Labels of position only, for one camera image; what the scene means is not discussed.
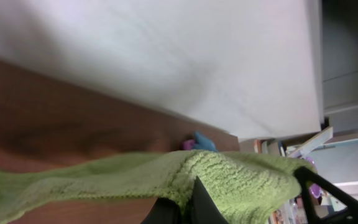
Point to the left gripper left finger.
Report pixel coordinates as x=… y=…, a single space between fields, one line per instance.
x=199 y=210

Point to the light green microfiber cloth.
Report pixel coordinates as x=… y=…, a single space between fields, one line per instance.
x=245 y=187

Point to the crumpled purple cloth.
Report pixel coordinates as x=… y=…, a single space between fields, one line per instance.
x=188 y=144

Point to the crumpled blue cloth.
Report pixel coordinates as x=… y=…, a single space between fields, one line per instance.
x=203 y=143

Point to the purple object in background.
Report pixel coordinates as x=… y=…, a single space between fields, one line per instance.
x=314 y=189

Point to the white slanted board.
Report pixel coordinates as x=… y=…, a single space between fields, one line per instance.
x=311 y=144

